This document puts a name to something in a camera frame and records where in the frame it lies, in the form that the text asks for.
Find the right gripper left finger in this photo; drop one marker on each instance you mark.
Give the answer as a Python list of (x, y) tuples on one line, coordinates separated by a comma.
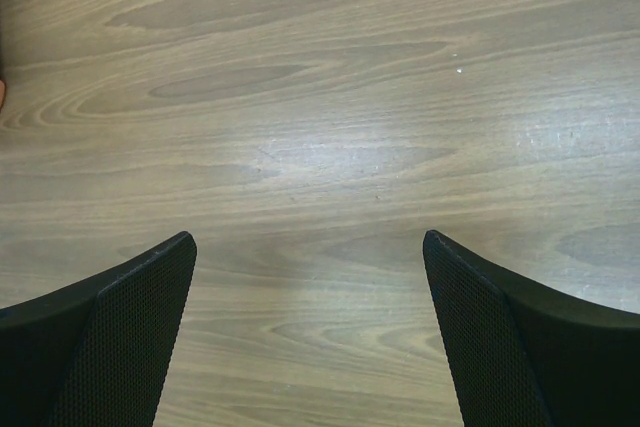
[(97, 352)]

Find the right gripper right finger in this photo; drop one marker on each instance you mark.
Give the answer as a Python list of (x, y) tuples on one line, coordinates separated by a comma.
[(523, 354)]

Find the orange plastic bin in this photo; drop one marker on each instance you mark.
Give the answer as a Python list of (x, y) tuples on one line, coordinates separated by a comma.
[(2, 93)]

